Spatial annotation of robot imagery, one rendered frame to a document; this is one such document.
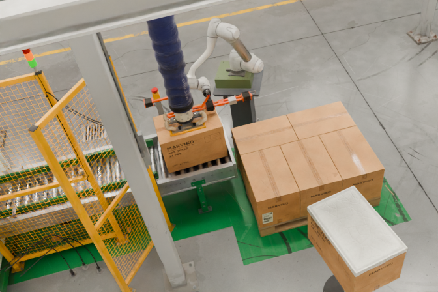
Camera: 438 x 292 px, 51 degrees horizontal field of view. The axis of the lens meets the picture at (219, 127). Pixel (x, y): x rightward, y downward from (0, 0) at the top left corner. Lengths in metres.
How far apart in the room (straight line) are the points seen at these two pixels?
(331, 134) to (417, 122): 1.34
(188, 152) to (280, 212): 1.02
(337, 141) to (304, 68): 2.01
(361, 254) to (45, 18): 2.48
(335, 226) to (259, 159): 1.32
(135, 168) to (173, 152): 1.24
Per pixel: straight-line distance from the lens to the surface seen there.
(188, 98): 4.11
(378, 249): 3.35
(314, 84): 6.13
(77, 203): 3.45
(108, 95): 2.72
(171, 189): 4.48
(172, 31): 3.70
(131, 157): 3.05
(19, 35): 1.67
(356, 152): 4.53
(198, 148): 4.36
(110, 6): 1.60
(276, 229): 4.60
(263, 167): 4.40
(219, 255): 4.53
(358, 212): 3.50
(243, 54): 4.58
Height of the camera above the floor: 3.85
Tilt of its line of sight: 43 degrees down
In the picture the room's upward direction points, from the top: 11 degrees counter-clockwise
